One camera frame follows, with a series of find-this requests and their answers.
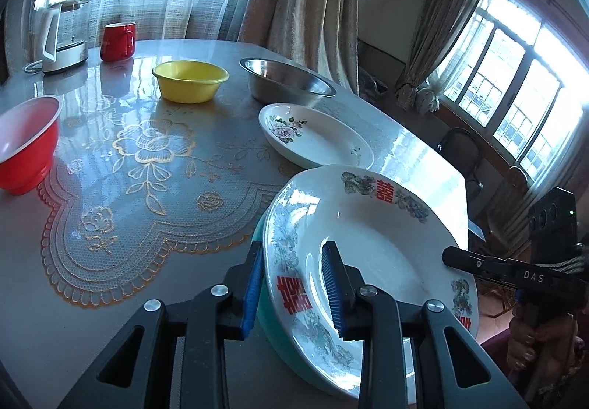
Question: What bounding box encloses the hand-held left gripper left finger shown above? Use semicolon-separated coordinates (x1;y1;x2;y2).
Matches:
60;241;268;409

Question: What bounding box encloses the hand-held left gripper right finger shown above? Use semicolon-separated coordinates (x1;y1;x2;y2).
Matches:
321;241;528;409

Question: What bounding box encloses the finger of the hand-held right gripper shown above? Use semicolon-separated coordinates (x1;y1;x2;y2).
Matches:
442;247;560;297

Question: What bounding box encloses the large white red-print plate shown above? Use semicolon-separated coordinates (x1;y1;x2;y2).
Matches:
263;164;479;396

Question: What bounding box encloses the teal plate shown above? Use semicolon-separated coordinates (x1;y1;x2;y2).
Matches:
252;207;369;401

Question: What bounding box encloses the small white floral plate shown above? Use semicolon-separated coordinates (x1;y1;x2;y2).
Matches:
258;103;375;170

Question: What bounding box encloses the stainless steel bowl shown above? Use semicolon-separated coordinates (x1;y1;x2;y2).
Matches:
239;58;338;108

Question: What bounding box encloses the yellow bowl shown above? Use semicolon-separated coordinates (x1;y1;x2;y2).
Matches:
152;60;230;104

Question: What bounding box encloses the red bowl with white inside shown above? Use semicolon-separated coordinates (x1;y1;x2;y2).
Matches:
0;95;63;195

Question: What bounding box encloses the person's right forearm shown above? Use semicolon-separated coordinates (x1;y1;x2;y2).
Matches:
538;331;589;409

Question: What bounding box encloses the person's right hand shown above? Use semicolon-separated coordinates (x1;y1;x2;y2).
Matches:
506;312;577;401

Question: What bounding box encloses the dark round-back chair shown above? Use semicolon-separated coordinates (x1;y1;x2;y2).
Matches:
506;165;531;194
437;127;484;207

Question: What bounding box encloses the lace floral tablecloth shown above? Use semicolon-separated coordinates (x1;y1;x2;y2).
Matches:
0;38;470;409

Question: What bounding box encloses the side window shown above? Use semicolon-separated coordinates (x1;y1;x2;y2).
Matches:
433;0;589;180

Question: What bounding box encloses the tied beige curtain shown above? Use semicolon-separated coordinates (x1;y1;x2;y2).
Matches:
396;0;502;115

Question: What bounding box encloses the red mug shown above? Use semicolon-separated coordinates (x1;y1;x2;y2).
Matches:
100;21;137;62

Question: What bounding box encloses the glass electric kettle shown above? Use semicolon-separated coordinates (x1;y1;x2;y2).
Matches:
23;0;93;75

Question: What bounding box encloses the braided grey cable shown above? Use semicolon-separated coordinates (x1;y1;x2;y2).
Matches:
547;251;589;275

